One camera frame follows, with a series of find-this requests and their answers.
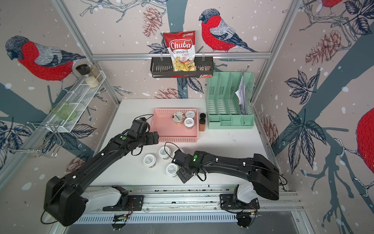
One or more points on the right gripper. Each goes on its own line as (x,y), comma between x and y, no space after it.
(182,177)

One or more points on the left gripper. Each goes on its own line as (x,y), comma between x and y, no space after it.
(152,140)

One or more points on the Chobani yogurt cup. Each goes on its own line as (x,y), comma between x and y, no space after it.
(178,117)

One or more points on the green foil-lid yogurt cup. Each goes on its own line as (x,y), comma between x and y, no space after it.
(190,114)

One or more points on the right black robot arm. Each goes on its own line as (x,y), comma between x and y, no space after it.
(260,175)

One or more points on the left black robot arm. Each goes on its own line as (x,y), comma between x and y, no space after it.
(63,200)

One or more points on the pink perforated plastic basket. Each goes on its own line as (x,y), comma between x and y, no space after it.
(168,130)

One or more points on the green plastic file organizer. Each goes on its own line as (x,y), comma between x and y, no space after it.
(222,105)

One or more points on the clear spice jar on shelf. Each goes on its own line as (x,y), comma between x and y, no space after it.
(96,72)

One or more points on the green glass cup on shelf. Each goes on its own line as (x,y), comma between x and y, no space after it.
(64,111)

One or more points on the black-lid spice jar on shelf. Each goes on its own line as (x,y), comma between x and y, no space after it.
(84,70)

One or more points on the white papers in organizer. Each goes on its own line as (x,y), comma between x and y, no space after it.
(240,93)

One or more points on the red Chuba cassava chips bag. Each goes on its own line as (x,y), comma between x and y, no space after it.
(181,47)

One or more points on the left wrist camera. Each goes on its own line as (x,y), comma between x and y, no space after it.
(141,119)

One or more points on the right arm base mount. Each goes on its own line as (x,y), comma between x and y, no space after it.
(229,202)

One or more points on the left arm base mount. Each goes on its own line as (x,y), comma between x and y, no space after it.
(127,203)

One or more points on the black hanging wire basket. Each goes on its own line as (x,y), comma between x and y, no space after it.
(163,68)

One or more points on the white wire wall shelf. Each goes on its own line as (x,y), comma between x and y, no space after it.
(78,97)

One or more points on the metal wire hook rack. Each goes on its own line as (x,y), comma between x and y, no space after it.
(32,139)

